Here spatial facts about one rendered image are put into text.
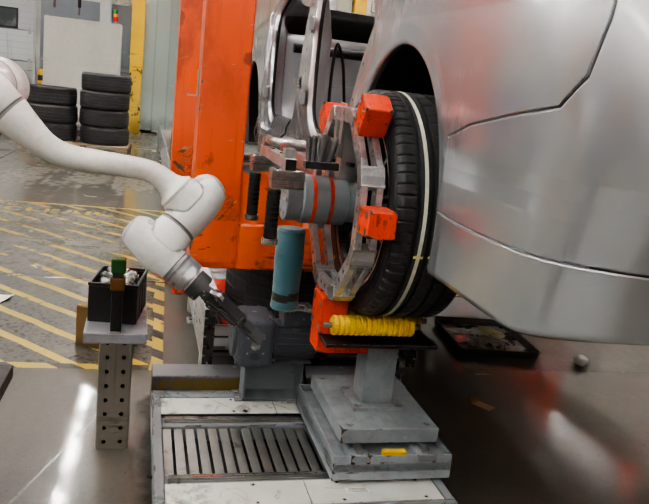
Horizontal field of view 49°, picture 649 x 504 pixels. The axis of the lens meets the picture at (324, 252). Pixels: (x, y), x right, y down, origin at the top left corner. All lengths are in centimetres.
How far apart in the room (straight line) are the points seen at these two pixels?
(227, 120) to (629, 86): 149
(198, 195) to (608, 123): 102
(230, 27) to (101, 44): 1059
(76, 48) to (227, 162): 1066
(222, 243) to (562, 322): 143
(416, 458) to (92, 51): 1142
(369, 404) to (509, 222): 100
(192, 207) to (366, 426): 82
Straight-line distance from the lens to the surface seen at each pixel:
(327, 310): 212
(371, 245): 187
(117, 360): 230
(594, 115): 130
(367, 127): 189
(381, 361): 224
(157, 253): 182
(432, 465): 221
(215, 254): 252
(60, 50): 1307
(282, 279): 221
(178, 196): 185
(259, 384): 265
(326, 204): 203
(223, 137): 246
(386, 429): 216
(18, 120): 183
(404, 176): 183
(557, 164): 134
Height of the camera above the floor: 115
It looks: 12 degrees down
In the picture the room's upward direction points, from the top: 6 degrees clockwise
